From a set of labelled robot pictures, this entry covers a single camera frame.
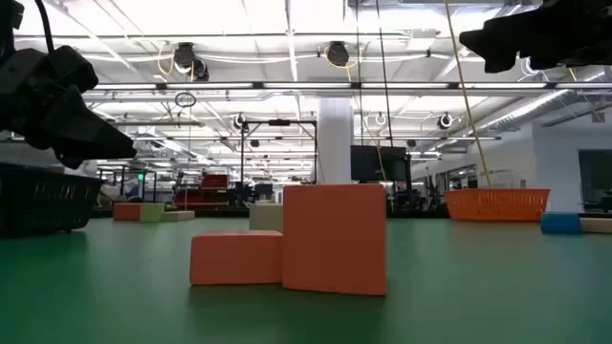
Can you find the black plastic basket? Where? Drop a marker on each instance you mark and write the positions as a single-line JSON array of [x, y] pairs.
[[43, 200]]

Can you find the white building column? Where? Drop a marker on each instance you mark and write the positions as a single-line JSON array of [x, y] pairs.
[[334, 143]]

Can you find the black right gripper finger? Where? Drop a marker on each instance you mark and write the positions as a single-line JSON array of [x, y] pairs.
[[507, 43]]

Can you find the silver ceiling duct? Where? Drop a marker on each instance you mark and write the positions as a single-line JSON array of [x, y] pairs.
[[535, 107]]

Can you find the orange plastic basket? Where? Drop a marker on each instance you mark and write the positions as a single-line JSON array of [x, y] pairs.
[[497, 205]]

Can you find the light green foam block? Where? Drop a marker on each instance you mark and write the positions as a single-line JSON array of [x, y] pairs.
[[152, 212]]

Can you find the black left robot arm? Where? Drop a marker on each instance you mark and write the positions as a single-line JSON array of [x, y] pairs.
[[9, 19]]

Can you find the red tool cart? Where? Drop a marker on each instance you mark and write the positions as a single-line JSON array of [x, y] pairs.
[[212, 181]]

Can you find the tall orange foam block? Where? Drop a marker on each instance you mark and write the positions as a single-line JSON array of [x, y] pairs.
[[334, 239]]

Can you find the black metal gantry frame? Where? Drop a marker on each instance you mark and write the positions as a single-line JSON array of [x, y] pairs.
[[278, 122]]

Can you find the long ceiling light strip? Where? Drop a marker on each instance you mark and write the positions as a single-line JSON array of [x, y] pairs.
[[306, 85]]

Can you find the blue foam block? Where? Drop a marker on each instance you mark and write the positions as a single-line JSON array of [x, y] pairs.
[[559, 223]]

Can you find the low orange foam block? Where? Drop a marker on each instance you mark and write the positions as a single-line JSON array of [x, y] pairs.
[[234, 258]]

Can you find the beige cube foam block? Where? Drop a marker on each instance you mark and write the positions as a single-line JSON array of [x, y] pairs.
[[265, 217]]

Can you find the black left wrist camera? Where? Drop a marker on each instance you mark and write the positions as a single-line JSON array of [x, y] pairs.
[[74, 69]]

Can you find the small black ceiling reel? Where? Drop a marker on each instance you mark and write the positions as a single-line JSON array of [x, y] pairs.
[[439, 120], [237, 125]]

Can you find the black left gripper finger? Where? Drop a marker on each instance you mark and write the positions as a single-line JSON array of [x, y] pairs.
[[81, 134]]

